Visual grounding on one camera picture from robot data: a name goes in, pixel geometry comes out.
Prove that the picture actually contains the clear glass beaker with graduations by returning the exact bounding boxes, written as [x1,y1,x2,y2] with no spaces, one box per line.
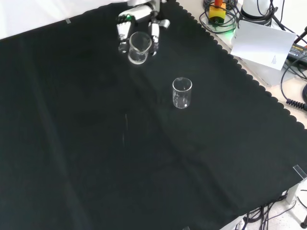
[172,77,193,109]

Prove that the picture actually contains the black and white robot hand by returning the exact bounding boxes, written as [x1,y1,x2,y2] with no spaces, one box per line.
[117,0,171,57]

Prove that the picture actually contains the black bench cloth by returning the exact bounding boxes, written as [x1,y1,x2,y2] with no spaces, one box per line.
[0,0,307,230]

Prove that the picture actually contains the pale board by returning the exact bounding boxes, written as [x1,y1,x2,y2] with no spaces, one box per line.
[236,57,286,88]

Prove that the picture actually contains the small clear glass beaker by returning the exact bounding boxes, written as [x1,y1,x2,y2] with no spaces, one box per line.
[128,31,153,65]

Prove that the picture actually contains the black power adapter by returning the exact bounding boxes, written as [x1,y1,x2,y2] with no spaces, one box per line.
[286,44,307,63]

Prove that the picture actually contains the black floor cable bundle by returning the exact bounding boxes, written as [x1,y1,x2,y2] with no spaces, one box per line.
[243,190,299,230]

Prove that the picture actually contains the white paper sheet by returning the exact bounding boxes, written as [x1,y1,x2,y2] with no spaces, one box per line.
[230,19,297,71]

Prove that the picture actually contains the black coiled cable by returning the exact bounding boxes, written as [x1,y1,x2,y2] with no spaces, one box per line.
[285,98,307,112]

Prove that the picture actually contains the black cable loop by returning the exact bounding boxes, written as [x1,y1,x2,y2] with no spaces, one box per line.
[199,0,238,34]

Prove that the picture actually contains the yellow stop button box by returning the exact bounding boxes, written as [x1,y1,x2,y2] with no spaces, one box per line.
[208,0,227,26]

